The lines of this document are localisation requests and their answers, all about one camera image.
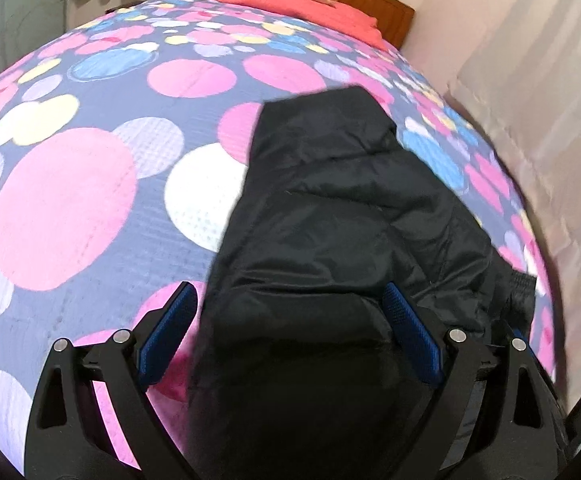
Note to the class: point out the wooden bed headboard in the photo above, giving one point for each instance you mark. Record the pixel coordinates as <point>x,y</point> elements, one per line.
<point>395,20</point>

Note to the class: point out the black puffer jacket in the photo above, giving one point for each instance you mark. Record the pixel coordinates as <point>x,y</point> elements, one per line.
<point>330,210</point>

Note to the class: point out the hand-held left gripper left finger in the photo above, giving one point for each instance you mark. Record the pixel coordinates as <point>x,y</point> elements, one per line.
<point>168,325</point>

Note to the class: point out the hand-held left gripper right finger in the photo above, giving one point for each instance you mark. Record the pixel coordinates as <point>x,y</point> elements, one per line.
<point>410,330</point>

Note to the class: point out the dotted colourful bedspread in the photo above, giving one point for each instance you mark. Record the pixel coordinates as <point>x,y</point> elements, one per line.
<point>70,210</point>

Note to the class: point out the red folded blanket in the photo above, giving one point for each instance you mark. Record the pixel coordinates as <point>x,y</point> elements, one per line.
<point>320,7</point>

